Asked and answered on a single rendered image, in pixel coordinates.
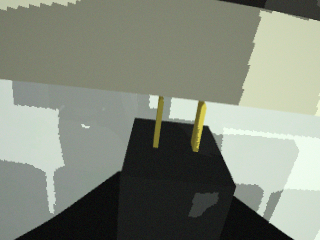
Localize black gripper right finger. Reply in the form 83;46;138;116
220;195;295;240

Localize black two-prong plug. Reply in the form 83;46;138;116
117;96;236;240

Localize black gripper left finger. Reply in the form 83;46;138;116
15;172;121;240

